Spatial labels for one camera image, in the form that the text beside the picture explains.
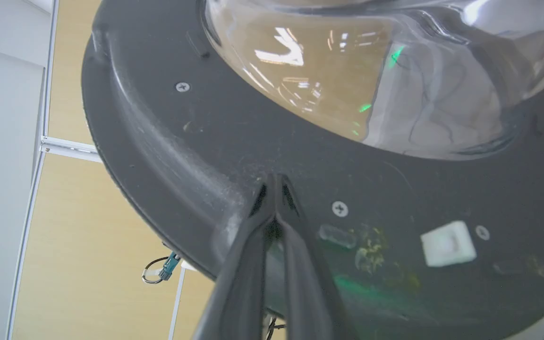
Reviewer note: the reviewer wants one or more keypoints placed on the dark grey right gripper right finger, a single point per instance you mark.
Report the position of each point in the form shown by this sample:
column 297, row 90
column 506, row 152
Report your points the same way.
column 307, row 288

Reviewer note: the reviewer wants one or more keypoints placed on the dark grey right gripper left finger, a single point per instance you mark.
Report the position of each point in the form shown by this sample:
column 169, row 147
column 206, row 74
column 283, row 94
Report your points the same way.
column 239, row 283

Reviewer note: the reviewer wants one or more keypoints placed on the dark grey washing machine door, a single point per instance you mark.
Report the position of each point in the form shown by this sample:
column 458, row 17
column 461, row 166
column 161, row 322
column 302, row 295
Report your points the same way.
column 215, row 156

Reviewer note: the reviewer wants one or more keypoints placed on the white plastic clip block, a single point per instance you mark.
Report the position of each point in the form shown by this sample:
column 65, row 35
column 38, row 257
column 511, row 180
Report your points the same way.
column 448, row 244

